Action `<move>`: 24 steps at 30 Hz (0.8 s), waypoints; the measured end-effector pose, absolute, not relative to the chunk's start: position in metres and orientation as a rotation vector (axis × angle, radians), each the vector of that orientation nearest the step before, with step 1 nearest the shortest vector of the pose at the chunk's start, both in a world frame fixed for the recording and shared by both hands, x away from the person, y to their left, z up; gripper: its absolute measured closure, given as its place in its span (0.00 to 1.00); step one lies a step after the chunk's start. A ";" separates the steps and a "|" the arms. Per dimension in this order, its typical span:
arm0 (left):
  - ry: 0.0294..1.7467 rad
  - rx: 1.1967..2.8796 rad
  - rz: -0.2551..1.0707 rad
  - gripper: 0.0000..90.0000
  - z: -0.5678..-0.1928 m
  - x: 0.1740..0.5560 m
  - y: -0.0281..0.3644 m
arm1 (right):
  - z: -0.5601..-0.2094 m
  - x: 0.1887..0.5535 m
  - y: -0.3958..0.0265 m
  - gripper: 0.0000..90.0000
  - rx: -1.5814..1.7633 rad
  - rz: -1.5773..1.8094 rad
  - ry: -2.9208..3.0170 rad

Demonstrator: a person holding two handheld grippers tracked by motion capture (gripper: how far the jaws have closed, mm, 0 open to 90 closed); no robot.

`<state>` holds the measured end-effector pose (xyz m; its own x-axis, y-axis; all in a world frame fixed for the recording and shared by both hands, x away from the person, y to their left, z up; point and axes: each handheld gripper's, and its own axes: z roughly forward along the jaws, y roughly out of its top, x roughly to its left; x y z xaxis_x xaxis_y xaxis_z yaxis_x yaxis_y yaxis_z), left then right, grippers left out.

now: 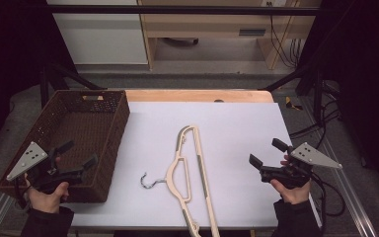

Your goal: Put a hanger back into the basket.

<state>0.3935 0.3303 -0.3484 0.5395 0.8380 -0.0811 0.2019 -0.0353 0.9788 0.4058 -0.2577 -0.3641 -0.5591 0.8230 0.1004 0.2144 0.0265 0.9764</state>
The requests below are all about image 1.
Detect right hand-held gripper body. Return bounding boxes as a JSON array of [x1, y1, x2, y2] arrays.
[[260, 141, 343, 191]]

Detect beige plastic clothes hanger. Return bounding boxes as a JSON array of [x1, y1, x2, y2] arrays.
[[140, 123, 221, 237]]

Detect brown woven basket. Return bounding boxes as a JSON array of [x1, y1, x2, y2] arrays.
[[0, 89, 131, 203]]

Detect light wooden desk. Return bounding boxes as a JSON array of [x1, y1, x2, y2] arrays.
[[137, 0, 323, 71]]

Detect yellow and black clip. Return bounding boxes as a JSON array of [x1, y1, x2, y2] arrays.
[[284, 96, 304, 112]]

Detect white cabinet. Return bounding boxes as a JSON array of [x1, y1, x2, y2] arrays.
[[45, 0, 149, 66]]

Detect black hanging cables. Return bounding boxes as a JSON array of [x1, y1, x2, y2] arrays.
[[266, 1, 303, 69]]

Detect black metal crossbar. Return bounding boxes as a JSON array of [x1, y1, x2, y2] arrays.
[[45, 4, 324, 16]]

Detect white table mat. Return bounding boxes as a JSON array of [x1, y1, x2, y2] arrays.
[[62, 101, 324, 230]]

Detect person's right hand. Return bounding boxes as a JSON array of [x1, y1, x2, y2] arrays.
[[269, 179, 312, 206]]

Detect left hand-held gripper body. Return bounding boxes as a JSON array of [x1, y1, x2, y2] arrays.
[[6, 141, 84, 195]]

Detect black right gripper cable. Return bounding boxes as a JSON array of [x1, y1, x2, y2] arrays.
[[310, 171, 347, 237]]

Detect person's left hand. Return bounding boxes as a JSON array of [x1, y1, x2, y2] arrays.
[[24, 177, 71, 214]]

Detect black metal frame leg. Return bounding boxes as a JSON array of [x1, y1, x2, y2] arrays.
[[259, 60, 331, 126], [38, 62, 107, 109]]

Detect black floor cables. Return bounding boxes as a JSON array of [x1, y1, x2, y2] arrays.
[[288, 98, 343, 140]]

